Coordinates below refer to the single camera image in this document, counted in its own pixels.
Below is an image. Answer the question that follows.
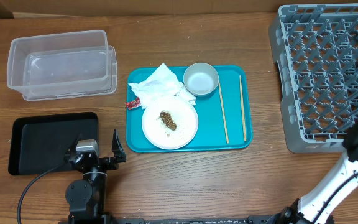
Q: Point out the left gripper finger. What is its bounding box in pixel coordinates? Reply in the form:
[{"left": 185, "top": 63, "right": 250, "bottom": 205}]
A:
[
  {"left": 111, "top": 129, "right": 126, "bottom": 163},
  {"left": 63, "top": 133, "right": 82, "bottom": 161}
]

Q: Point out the grey bowl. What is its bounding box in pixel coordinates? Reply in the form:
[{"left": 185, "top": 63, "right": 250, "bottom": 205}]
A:
[{"left": 183, "top": 63, "right": 219, "bottom": 96}]

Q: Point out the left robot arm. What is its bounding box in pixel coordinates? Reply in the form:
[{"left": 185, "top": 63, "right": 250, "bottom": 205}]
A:
[{"left": 64, "top": 131, "right": 126, "bottom": 224}]

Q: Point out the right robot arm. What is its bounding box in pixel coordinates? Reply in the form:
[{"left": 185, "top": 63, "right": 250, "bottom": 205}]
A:
[{"left": 267, "top": 122, "right": 358, "bottom": 224}]

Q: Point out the grey dishwasher rack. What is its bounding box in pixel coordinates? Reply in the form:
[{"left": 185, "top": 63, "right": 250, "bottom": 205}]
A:
[{"left": 268, "top": 3, "right": 358, "bottom": 153}]

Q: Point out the black plastic tray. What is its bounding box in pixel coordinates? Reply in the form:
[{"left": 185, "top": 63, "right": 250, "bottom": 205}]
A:
[{"left": 8, "top": 112, "right": 99, "bottom": 175}]

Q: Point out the red sauce packet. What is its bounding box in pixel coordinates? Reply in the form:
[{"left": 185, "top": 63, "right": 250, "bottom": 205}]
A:
[{"left": 126, "top": 97, "right": 141, "bottom": 110}]

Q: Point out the brown food scrap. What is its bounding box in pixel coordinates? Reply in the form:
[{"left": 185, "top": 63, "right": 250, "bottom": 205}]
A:
[{"left": 160, "top": 111, "right": 177, "bottom": 131}]

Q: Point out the large white plate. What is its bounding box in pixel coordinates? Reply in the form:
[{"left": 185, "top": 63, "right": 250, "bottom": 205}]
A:
[{"left": 142, "top": 96, "right": 199, "bottom": 150}]

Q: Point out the crumpled white paper napkin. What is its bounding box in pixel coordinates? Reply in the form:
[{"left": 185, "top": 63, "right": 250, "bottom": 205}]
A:
[{"left": 129, "top": 63, "right": 196, "bottom": 109}]

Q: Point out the clear plastic storage bin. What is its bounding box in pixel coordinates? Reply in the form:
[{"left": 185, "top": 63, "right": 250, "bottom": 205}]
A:
[{"left": 7, "top": 30, "right": 112, "bottom": 98}]

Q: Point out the teal serving tray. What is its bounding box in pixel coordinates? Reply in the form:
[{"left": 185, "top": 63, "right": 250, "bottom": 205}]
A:
[{"left": 126, "top": 65, "right": 253, "bottom": 153}]

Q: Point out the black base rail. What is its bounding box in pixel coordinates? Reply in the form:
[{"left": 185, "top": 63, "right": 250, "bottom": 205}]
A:
[{"left": 116, "top": 215, "right": 270, "bottom": 224}]

